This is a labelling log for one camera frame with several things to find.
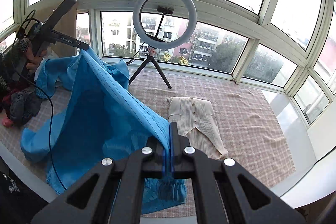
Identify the person left hand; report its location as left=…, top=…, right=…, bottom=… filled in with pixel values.
left=25, top=45, right=49, bottom=74

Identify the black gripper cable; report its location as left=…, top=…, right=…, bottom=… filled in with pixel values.
left=10, top=9, right=68, bottom=192

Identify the grey dark garment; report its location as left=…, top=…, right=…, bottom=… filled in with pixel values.
left=10, top=89, right=42, bottom=126

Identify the black sparkly sleeve left forearm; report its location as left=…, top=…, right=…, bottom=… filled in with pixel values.
left=1, top=39, right=30, bottom=111

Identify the white ring light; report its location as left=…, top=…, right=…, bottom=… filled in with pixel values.
left=132, top=0, right=198, bottom=50

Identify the cream knit cardigan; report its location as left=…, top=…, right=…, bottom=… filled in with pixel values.
left=167, top=97, right=228, bottom=160

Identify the maroon garment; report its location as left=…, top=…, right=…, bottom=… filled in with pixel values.
left=2, top=90, right=18, bottom=109

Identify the pink garment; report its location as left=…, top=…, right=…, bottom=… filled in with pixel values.
left=2, top=117, right=14, bottom=128

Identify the blue striped work coat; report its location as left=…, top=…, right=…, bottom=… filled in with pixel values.
left=20, top=47, right=188, bottom=215

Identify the large wooden board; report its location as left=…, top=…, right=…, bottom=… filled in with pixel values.
left=35, top=3, right=78, bottom=57

